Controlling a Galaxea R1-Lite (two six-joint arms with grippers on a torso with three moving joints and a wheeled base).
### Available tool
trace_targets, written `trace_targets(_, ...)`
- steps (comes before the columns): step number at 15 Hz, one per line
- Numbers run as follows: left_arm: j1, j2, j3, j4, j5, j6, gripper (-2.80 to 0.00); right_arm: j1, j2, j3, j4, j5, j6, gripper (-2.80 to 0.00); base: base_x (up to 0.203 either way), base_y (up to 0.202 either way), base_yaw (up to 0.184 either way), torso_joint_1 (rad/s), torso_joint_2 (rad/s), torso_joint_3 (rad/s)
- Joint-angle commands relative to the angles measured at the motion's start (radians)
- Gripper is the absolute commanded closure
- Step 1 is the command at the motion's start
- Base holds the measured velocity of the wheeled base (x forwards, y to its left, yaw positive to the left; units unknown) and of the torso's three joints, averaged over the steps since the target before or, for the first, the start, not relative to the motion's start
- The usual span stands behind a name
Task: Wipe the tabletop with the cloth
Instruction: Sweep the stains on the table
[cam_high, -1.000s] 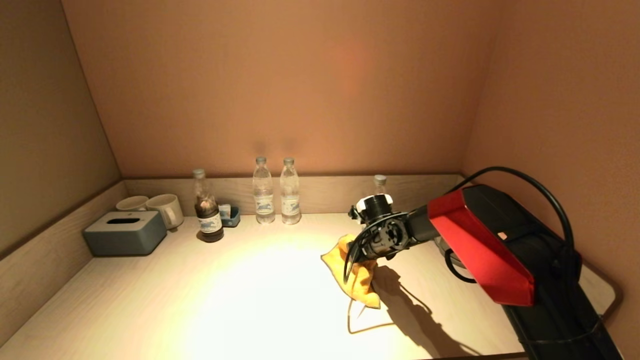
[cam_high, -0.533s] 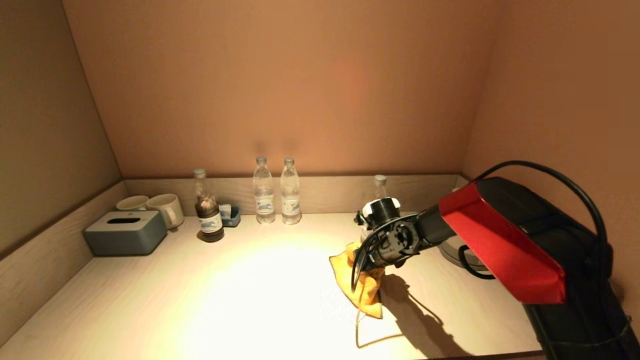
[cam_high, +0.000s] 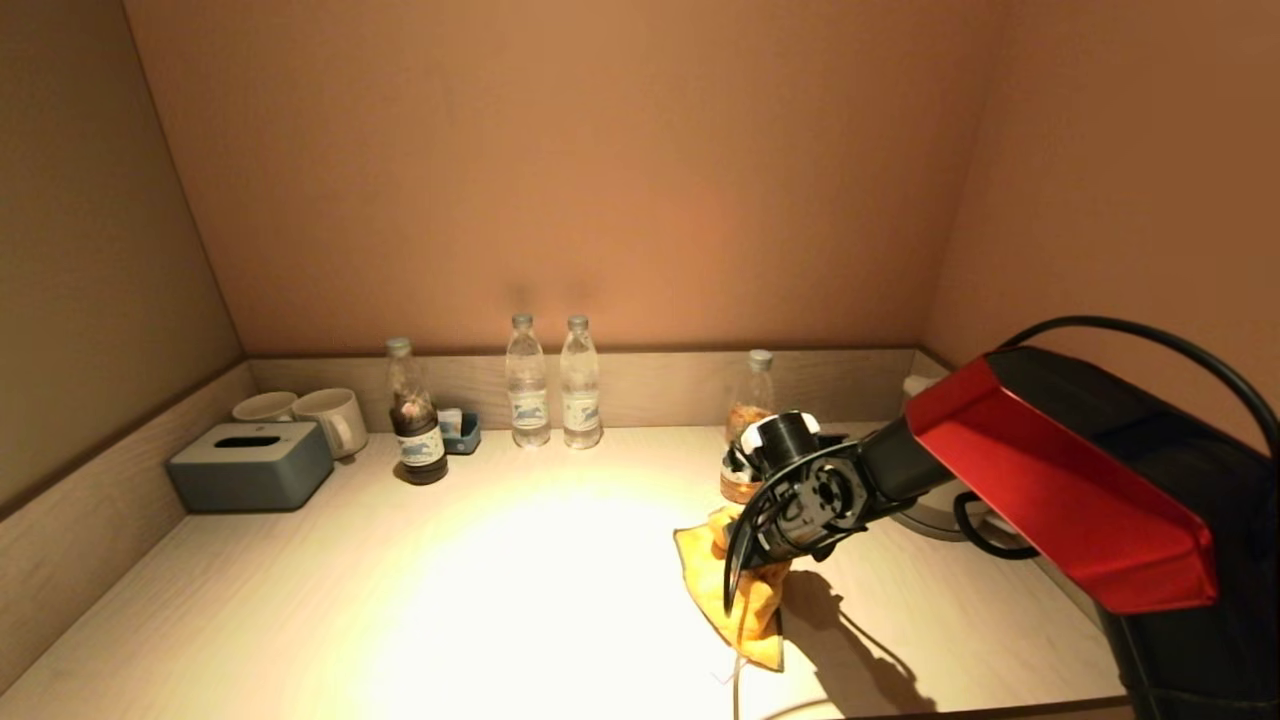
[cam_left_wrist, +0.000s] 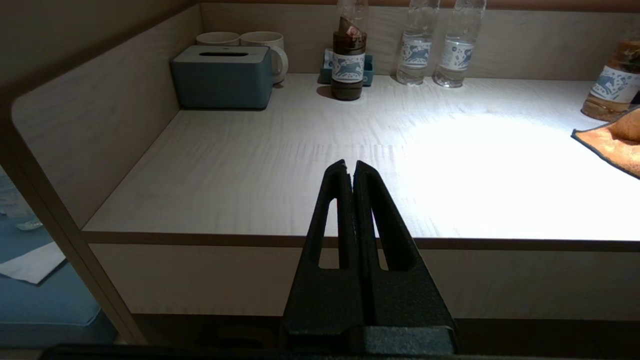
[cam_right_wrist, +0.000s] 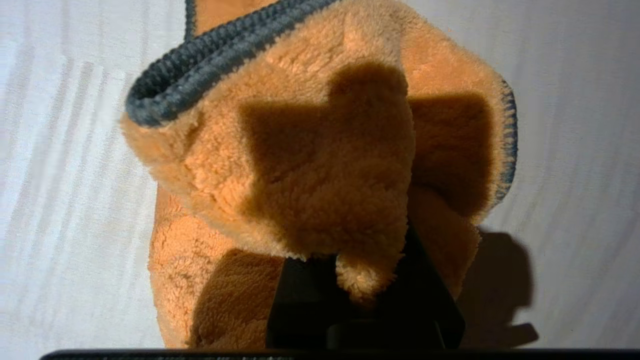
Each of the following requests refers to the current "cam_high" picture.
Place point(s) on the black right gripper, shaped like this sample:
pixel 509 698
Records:
pixel 775 540

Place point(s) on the orange cloth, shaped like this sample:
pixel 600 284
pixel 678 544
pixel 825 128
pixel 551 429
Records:
pixel 715 580

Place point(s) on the amber tea bottle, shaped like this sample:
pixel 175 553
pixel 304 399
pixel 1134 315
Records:
pixel 752 395

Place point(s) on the black and red right arm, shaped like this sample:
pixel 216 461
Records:
pixel 1050 480

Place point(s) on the white electric kettle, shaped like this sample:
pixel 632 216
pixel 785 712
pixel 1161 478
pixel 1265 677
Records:
pixel 915 387

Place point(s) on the clear water bottle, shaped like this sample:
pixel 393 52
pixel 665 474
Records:
pixel 528 408
pixel 581 408

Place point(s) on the small blue tray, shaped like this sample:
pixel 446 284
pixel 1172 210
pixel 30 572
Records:
pixel 467 438

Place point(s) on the white sachet packet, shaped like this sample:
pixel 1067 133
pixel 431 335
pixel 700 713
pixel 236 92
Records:
pixel 450 422

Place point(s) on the dark drink bottle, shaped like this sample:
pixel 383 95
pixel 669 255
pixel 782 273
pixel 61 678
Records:
pixel 420 448

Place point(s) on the grey-blue tissue box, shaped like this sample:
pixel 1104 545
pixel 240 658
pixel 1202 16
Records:
pixel 250 478

